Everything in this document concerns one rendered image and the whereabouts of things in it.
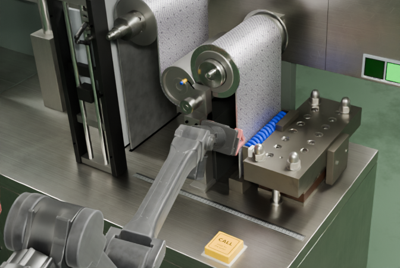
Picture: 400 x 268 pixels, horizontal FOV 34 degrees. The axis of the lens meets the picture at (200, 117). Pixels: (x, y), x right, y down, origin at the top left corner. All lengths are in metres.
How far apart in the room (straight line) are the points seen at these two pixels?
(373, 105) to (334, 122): 2.18
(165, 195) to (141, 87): 0.73
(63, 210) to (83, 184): 1.09
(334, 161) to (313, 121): 0.15
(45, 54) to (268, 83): 0.78
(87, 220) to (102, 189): 1.07
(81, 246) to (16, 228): 0.08
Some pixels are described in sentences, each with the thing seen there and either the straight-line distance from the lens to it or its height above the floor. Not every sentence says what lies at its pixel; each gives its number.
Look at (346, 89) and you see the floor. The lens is 4.22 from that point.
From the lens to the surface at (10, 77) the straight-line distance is 2.51.
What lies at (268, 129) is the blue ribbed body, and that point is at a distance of 1.84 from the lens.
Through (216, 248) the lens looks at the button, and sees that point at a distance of 1.63.
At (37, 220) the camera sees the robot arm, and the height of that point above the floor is 1.50.
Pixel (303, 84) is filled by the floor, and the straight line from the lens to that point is 4.25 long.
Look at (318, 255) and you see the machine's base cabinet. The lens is 1.79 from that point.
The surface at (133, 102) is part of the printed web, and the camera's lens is 1.98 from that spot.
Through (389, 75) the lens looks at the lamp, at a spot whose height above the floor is 1.17.
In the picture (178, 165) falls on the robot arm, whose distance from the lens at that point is 1.39.
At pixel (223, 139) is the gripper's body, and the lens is 1.63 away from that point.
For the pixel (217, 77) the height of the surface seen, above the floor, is 1.25.
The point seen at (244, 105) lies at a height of 1.15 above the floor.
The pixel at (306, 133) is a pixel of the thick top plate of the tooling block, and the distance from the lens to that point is 1.84.
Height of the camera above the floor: 2.02
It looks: 31 degrees down
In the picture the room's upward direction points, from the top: 4 degrees counter-clockwise
